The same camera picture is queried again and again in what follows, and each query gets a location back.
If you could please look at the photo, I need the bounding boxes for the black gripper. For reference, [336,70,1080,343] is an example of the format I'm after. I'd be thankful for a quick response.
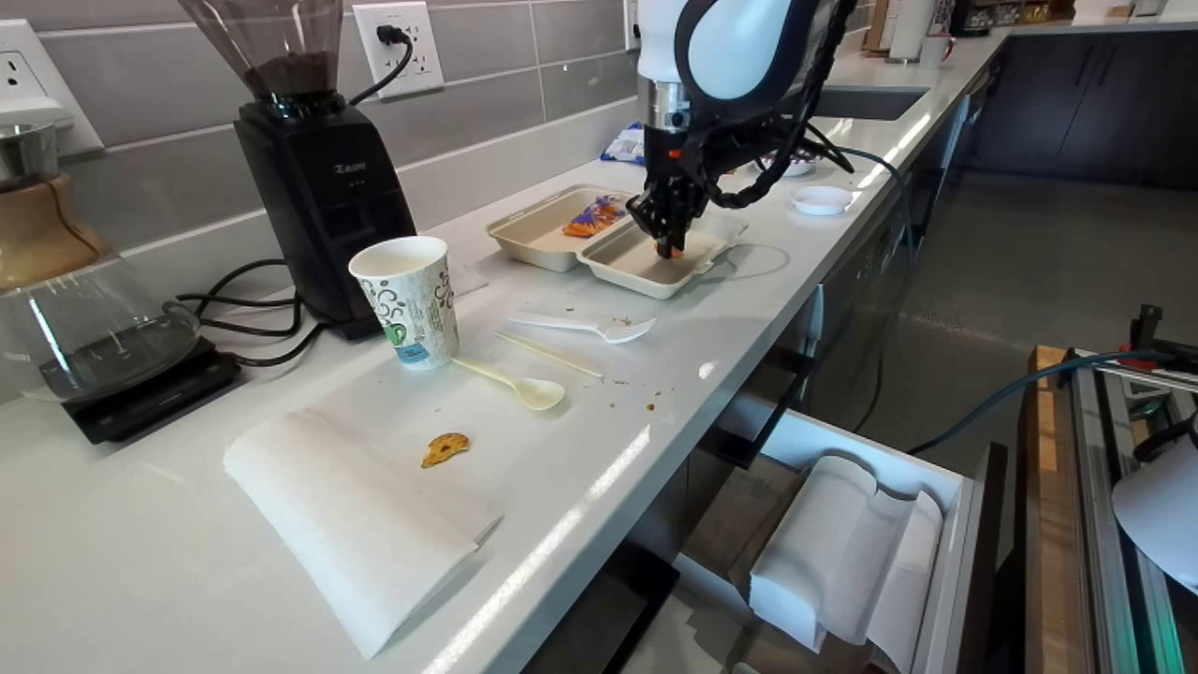
[627,117,725,262]

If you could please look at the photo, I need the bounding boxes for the beige clamshell food container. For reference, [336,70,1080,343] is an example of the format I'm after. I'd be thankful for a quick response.
[485,183,753,302]

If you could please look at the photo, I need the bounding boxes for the white plastic fork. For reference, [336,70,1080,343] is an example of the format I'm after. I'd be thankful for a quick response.
[505,312,661,349]

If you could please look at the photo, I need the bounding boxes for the white round plastic lid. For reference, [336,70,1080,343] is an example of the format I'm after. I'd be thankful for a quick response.
[785,183,862,220]

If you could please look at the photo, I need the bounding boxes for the cream plastic spoon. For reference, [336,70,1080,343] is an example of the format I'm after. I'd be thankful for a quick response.
[450,356,571,415]

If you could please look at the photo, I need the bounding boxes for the grey base cabinets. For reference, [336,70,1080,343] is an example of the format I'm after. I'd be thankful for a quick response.
[522,88,1005,674]

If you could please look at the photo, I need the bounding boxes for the counter sink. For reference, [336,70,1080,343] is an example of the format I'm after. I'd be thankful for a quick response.
[817,83,930,125]

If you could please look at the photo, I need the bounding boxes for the printed paper cup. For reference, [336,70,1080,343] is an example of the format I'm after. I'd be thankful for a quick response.
[345,232,466,376]

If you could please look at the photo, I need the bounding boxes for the orange food scrap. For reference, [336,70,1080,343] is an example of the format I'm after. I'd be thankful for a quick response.
[416,432,476,473]

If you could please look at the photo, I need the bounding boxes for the white paper towel roll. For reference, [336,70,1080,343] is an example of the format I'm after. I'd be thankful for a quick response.
[889,0,935,68]

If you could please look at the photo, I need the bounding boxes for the open white drawer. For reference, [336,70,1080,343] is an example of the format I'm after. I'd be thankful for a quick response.
[672,407,1015,674]

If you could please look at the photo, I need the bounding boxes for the black coffee grinder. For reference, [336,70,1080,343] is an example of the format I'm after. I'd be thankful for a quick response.
[175,0,422,343]

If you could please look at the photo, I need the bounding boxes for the white paper towel stack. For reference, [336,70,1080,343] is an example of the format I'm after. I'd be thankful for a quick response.
[745,448,948,671]

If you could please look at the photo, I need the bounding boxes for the dark kitchen cabinets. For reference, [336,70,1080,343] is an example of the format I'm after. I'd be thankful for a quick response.
[960,25,1198,195]

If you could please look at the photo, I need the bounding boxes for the wooden cart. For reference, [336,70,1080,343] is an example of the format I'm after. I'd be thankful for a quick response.
[1019,343,1198,674]

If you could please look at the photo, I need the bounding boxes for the black coffee scale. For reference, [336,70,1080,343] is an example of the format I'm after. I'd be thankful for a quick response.
[54,338,251,448]

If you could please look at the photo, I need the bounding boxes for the glass coffee carafe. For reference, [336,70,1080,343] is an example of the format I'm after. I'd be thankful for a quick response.
[0,248,201,405]

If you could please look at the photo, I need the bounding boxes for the white round sheet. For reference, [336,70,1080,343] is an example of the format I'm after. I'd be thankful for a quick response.
[1107,434,1198,596]

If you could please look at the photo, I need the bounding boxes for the pour over coffee dripper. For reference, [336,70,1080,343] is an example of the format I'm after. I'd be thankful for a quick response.
[0,117,110,297]

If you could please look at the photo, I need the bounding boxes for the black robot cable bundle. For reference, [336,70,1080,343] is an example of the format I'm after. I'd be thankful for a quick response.
[706,68,868,215]

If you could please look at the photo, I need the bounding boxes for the thin black counter cable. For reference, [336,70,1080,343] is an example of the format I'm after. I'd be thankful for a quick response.
[809,130,915,434]

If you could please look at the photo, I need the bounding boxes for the white wall outlet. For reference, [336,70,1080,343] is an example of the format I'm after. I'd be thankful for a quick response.
[0,16,104,162]
[350,0,450,106]

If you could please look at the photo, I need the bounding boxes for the black grinder power cable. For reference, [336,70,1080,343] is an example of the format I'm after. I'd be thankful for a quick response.
[175,19,420,372]

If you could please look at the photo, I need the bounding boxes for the teal cable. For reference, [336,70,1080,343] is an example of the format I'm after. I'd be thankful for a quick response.
[906,351,1121,460]

